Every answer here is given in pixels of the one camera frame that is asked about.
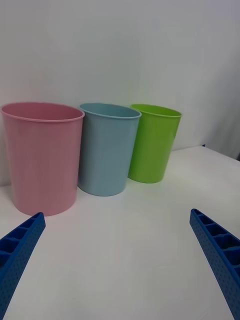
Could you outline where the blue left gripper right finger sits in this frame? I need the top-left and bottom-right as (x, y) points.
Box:
(189, 208), (240, 320)

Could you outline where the pale blue plastic waste bin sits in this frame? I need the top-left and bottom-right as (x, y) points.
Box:
(77, 102), (142, 197)

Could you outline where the pink plastic waste bin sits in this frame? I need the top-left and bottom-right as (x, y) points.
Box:
(0, 101), (86, 217)

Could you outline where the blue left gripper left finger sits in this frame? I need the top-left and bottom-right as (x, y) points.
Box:
(0, 211), (47, 320)

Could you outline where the green plastic waste bin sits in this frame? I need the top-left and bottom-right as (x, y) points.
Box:
(127, 103), (183, 184)

